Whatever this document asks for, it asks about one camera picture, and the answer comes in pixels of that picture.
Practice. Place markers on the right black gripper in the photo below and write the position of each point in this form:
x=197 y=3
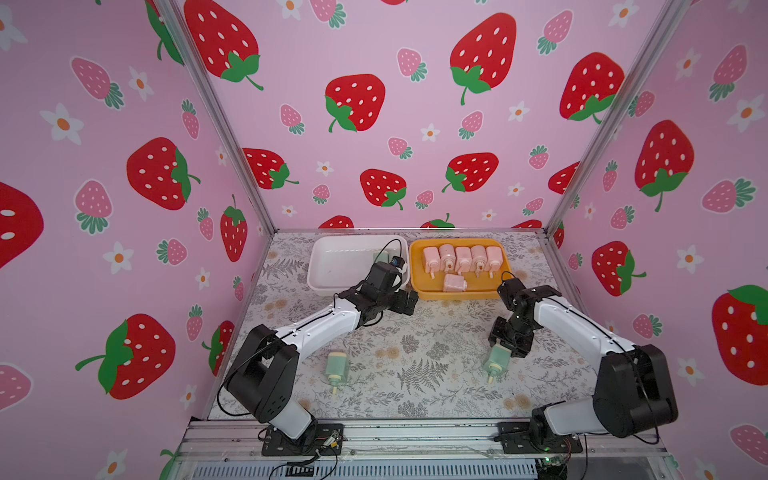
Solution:
x=510 y=338

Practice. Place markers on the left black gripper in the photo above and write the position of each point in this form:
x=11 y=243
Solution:
x=399 y=306

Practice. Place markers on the white plastic storage tray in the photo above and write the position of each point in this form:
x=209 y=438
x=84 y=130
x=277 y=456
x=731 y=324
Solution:
x=338 y=262

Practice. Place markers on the pink sharpener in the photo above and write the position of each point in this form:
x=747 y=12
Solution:
x=479 y=259
x=432 y=261
x=453 y=283
x=447 y=258
x=495 y=259
x=463 y=262

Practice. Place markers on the yellow plastic storage tray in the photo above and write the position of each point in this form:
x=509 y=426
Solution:
x=479 y=288

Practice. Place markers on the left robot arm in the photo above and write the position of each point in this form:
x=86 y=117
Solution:
x=262 y=376

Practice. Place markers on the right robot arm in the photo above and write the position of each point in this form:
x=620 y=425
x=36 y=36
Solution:
x=633 y=391

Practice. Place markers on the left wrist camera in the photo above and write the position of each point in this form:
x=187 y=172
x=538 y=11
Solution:
x=398 y=262

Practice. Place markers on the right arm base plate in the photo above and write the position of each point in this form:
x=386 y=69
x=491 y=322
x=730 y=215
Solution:
x=520 y=437

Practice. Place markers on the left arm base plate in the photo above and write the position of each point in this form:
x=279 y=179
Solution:
x=323 y=438

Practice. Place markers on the aluminium front rail frame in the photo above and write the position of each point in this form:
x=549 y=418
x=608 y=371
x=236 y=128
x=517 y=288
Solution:
x=416 y=449

